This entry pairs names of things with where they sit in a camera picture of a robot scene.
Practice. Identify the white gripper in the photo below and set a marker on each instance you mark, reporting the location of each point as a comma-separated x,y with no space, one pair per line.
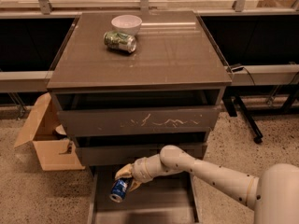
137,170

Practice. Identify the blue pepsi can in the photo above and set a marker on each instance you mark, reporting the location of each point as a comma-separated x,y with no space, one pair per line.
119,189

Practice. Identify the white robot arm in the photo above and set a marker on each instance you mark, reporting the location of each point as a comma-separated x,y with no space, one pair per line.
273,196

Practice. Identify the grey bottom drawer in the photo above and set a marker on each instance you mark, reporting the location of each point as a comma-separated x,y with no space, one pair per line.
165,200

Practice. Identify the grey drawer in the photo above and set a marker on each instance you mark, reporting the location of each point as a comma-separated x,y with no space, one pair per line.
138,112
123,149
165,200

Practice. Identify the grey middle drawer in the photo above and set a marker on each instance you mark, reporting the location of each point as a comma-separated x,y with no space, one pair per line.
123,149

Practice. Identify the grey top drawer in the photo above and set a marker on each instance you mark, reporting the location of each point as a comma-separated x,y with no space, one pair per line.
138,112

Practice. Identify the grey drawer cabinet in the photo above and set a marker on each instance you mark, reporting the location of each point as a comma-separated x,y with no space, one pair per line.
173,53

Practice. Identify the green soda can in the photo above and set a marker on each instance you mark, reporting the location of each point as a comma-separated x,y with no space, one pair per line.
120,41

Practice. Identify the open cardboard box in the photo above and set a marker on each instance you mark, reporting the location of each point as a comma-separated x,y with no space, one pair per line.
43,130

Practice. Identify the black wheeled stand leg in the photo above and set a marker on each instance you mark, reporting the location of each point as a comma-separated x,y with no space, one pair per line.
230,102

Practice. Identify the white bowl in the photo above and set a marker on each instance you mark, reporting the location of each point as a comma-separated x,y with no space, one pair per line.
128,24

